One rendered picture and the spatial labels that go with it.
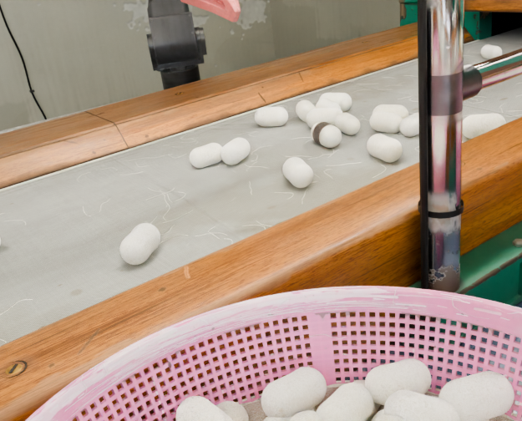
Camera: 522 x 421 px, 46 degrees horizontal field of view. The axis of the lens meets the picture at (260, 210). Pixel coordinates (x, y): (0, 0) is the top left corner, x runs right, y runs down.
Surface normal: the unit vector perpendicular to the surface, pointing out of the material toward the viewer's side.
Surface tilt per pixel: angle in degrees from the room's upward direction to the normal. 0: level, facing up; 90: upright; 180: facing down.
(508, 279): 90
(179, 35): 72
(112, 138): 45
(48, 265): 0
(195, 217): 0
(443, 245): 90
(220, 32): 89
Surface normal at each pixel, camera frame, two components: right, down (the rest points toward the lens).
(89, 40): 0.54, 0.29
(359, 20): -0.83, 0.32
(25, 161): 0.33, -0.45
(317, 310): -0.04, 0.16
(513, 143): -0.12, -0.90
